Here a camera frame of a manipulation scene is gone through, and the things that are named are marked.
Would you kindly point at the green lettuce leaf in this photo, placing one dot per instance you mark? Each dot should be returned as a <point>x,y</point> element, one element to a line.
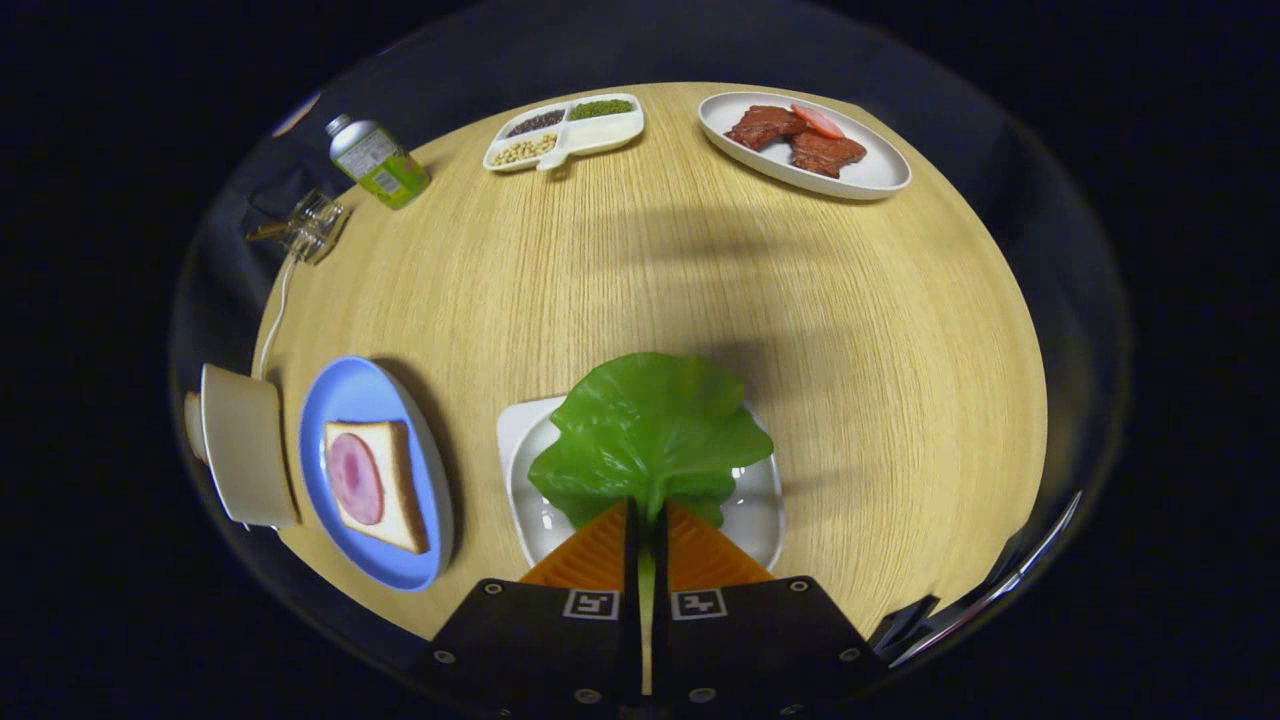
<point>650,430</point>

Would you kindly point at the white toaster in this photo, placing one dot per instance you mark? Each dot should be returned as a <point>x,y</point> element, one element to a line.
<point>245,450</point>

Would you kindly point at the blue round plate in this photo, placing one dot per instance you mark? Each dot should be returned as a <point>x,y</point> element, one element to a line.
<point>350,395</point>

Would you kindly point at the green label metal bottle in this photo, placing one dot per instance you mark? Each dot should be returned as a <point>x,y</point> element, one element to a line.
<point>385,165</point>

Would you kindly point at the white divided bean dish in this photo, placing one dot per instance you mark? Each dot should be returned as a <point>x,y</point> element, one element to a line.
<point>610,130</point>

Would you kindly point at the brown meat piece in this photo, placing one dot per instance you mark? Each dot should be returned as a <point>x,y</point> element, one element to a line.
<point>828,155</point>
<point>765,127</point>

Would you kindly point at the pink ham slice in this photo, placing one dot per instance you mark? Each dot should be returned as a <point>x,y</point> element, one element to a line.
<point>355,480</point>

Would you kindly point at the white square plate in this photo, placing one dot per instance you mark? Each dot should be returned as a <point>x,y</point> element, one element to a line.
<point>752,512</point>

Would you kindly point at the pink sausage slice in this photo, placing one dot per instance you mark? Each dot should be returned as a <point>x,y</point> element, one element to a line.
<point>818,120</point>

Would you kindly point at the white bread slice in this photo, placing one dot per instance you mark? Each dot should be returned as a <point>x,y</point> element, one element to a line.
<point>402,470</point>

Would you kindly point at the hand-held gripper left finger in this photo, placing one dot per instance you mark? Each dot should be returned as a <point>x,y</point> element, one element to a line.
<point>540,640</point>

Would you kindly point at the white oval plate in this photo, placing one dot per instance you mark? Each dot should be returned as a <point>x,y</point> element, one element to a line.
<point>880,170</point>

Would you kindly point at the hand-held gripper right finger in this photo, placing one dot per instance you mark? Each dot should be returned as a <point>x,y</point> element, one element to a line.
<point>750,640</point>

